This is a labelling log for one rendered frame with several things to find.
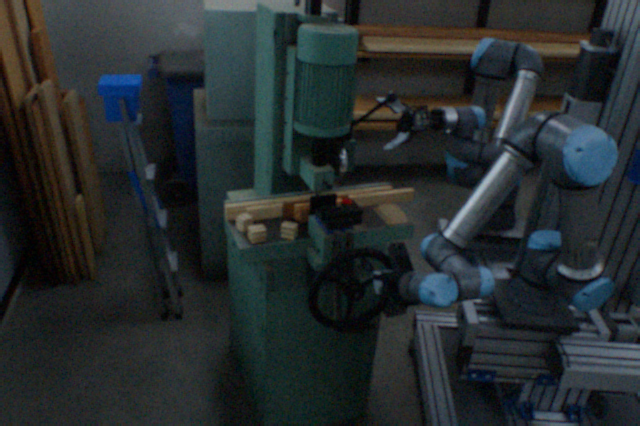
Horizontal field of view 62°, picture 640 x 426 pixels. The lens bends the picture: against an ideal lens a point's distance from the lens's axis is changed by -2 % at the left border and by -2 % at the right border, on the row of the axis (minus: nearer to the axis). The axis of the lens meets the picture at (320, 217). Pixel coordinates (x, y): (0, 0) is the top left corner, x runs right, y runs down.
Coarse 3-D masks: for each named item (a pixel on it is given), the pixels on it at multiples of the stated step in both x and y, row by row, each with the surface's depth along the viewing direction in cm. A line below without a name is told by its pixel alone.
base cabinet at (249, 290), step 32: (256, 288) 186; (320, 288) 182; (256, 320) 192; (288, 320) 183; (256, 352) 199; (288, 352) 190; (320, 352) 196; (352, 352) 202; (256, 384) 206; (288, 384) 198; (320, 384) 205; (352, 384) 211; (256, 416) 216; (288, 416) 207; (320, 416) 214; (352, 416) 222
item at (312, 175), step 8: (304, 160) 181; (304, 168) 181; (312, 168) 176; (320, 168) 176; (328, 168) 177; (304, 176) 182; (312, 176) 175; (320, 176) 175; (328, 176) 176; (312, 184) 176; (320, 184) 176
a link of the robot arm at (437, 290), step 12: (420, 276) 127; (432, 276) 123; (444, 276) 122; (408, 288) 129; (420, 288) 124; (432, 288) 120; (444, 288) 121; (456, 288) 122; (420, 300) 125; (432, 300) 121; (444, 300) 121
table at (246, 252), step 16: (368, 208) 190; (224, 224) 181; (272, 224) 176; (304, 224) 178; (368, 224) 181; (384, 224) 181; (400, 224) 182; (240, 240) 167; (272, 240) 168; (288, 240) 169; (304, 240) 170; (368, 240) 179; (384, 240) 182; (240, 256) 164; (256, 256) 166; (272, 256) 168; (288, 256) 171
